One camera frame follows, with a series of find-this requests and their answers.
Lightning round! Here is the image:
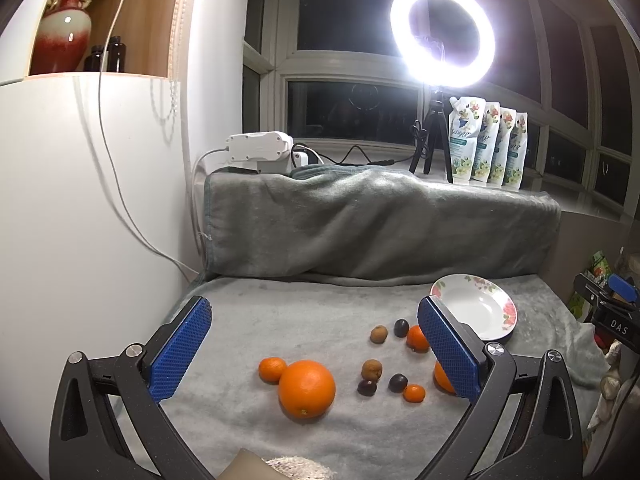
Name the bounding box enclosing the white cable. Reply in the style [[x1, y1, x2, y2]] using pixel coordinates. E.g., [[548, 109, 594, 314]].
[[96, 0, 202, 276]]

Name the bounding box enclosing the large smooth orange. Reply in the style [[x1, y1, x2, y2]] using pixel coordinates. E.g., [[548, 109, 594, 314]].
[[278, 360, 336, 419]]

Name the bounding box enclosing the grey fleece blanket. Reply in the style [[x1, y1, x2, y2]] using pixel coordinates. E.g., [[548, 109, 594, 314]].
[[164, 168, 606, 479]]

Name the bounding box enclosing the brown longan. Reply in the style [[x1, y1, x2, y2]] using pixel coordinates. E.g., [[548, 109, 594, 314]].
[[361, 359, 383, 382], [369, 325, 388, 344]]

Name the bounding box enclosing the small dark bottle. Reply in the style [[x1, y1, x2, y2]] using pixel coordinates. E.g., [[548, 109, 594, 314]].
[[82, 44, 104, 72]]

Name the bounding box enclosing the ring light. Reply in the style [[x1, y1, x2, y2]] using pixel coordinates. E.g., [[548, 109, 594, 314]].
[[390, 0, 497, 89]]

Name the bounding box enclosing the white window frame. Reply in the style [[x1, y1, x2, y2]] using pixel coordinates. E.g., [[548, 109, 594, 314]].
[[241, 0, 639, 217]]

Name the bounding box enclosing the dark glass bottle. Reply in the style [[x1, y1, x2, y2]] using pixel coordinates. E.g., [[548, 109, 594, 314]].
[[106, 36, 127, 73]]

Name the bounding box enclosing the refill pouch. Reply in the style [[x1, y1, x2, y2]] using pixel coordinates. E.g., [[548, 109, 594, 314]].
[[487, 107, 516, 188], [448, 96, 486, 182], [502, 113, 528, 190], [471, 102, 501, 184]]

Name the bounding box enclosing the small mandarin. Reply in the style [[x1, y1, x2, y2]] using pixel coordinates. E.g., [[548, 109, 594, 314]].
[[258, 356, 288, 384]]

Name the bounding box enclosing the floral white plate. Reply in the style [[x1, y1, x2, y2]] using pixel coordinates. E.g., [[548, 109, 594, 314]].
[[430, 274, 518, 341]]

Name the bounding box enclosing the tiny mandarin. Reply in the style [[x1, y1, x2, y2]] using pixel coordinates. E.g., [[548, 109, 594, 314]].
[[402, 384, 426, 403]]

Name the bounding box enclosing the red white vase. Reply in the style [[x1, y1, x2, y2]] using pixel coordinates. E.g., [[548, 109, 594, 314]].
[[29, 0, 92, 75]]

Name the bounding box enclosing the green juice carton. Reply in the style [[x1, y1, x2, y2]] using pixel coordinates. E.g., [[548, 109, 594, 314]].
[[568, 250, 613, 322]]

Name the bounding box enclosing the large speckled orange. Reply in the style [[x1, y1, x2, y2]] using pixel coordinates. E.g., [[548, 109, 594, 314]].
[[433, 362, 456, 396]]

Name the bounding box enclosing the dark plum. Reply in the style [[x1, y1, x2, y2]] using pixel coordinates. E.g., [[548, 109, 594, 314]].
[[388, 373, 408, 393], [393, 318, 410, 338], [357, 379, 378, 396]]

